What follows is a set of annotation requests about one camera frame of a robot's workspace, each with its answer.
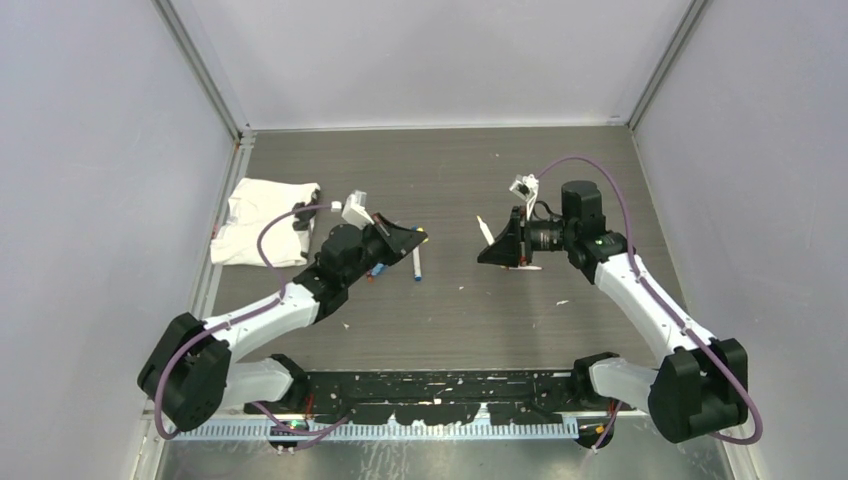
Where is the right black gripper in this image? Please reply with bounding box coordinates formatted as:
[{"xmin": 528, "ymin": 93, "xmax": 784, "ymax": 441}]
[{"xmin": 478, "ymin": 206, "xmax": 576, "ymax": 268}]

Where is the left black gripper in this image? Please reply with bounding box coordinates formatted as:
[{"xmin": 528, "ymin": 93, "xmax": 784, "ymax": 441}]
[{"xmin": 342, "ymin": 213, "xmax": 425, "ymax": 288}]

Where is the white marker with blue cap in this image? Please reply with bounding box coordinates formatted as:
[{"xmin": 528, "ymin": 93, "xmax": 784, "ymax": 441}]
[{"xmin": 412, "ymin": 247, "xmax": 423, "ymax": 281}]

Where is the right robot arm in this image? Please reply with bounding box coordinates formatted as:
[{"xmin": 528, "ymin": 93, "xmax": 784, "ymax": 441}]
[{"xmin": 477, "ymin": 175, "xmax": 754, "ymax": 443}]

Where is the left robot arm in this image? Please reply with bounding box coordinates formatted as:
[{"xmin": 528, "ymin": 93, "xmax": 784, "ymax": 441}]
[{"xmin": 137, "ymin": 214, "xmax": 428, "ymax": 438}]

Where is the white pen red tip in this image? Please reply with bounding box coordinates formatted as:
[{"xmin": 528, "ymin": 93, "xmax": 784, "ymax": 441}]
[{"xmin": 505, "ymin": 265, "xmax": 543, "ymax": 271}]

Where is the blue pen cap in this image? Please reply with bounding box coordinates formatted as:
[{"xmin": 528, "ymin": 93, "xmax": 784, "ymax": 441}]
[{"xmin": 370, "ymin": 263, "xmax": 387, "ymax": 277}]

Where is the white stained cloth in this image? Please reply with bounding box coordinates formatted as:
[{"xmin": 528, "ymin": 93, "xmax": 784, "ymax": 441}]
[{"xmin": 210, "ymin": 178, "xmax": 321, "ymax": 268}]

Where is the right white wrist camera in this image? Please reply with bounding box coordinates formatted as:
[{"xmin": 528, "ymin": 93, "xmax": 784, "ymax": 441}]
[{"xmin": 509, "ymin": 174, "xmax": 539, "ymax": 219}]

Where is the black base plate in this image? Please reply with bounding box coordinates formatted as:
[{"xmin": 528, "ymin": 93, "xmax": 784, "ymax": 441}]
[{"xmin": 261, "ymin": 370, "xmax": 615, "ymax": 426}]

